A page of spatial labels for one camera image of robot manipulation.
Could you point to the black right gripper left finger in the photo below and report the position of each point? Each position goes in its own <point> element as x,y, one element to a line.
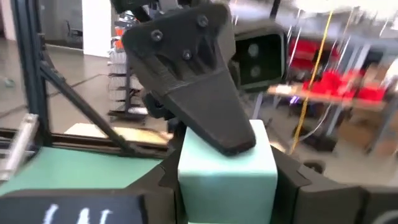
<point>161,199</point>

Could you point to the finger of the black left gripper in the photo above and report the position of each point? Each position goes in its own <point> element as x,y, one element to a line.
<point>158,105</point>
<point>192,77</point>

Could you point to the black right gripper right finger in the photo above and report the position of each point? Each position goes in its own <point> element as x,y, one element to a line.
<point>311,202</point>

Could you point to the small teal block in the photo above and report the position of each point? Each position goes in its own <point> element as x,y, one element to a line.
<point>227,186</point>

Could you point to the shelf rack with white bins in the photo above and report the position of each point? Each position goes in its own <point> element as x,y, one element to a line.
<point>124,81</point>

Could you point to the plywood base board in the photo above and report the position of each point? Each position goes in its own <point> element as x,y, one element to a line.
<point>124,133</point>

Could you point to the black chair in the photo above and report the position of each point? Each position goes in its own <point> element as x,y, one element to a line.
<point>73,32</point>

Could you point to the cardboard box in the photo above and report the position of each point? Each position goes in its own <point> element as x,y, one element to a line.
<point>357,130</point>

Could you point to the wooden workbench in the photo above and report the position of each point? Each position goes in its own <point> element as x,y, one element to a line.
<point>326,99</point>

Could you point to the shelving with red bins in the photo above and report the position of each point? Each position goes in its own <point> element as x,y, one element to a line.
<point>304,53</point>

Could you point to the red storage bin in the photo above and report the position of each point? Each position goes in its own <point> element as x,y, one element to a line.
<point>370,93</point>
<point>329,82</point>

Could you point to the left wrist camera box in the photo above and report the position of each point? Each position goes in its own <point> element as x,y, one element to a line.
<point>261,59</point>

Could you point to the black aluminium table frame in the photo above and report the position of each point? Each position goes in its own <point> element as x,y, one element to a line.
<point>28,62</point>

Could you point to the silver metal bracket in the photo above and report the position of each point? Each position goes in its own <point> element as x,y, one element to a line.
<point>18,146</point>

